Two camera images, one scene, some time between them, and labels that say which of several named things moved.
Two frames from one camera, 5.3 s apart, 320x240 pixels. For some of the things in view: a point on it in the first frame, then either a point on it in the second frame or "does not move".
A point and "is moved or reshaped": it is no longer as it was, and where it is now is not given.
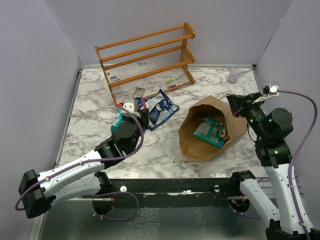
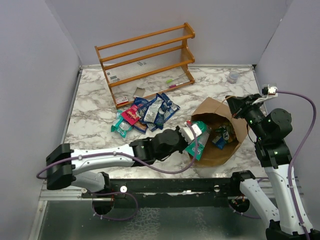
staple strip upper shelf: x=140 y=63 does not move
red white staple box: x=121 y=100 does not move
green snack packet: x=210 y=131 -> x=202 y=140
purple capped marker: x=175 y=85 does not move
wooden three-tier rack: x=144 y=64 does not move
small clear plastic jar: x=233 y=76 does not move
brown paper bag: x=192 y=148 is moved or reshaped
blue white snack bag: x=160 y=108 is moved or reshaped
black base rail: x=170 y=192 does not move
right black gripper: x=238 y=102 does not move
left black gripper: x=145 y=118 -> x=185 y=142
